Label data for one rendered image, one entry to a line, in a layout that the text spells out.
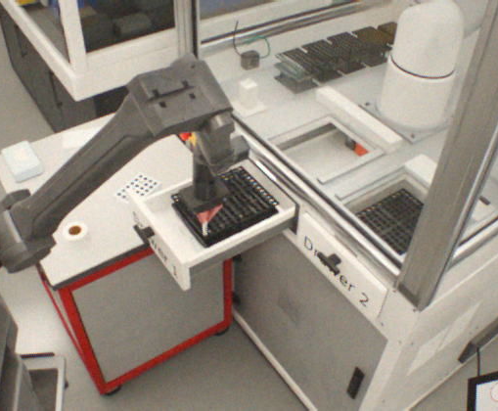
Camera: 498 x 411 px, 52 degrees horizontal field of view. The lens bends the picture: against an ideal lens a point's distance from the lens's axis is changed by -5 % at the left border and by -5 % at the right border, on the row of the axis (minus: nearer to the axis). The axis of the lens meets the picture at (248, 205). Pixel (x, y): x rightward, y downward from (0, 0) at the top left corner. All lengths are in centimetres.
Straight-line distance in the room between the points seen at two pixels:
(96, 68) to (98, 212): 60
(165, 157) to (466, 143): 109
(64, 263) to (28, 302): 96
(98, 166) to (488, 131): 57
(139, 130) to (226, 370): 156
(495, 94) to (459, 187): 18
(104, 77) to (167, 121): 138
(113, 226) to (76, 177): 82
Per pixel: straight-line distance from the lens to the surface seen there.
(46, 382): 97
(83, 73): 196
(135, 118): 65
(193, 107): 65
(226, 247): 130
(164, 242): 126
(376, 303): 124
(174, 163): 172
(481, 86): 85
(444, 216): 99
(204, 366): 212
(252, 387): 208
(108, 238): 152
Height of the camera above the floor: 186
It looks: 44 degrees down
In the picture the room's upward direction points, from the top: 2 degrees clockwise
